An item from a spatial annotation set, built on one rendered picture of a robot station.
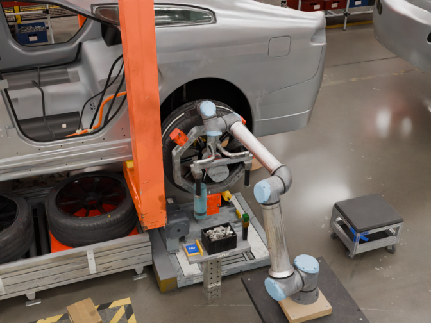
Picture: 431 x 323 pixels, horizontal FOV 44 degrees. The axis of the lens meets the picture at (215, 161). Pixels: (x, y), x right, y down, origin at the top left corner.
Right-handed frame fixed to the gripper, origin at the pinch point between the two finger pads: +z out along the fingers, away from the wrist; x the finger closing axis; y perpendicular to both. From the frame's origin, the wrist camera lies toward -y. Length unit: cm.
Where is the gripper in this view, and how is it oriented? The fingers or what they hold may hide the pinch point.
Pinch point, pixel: (195, 109)
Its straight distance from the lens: 357.9
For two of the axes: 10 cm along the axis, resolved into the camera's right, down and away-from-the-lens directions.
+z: -2.0, -0.9, 9.7
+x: -3.1, -9.4, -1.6
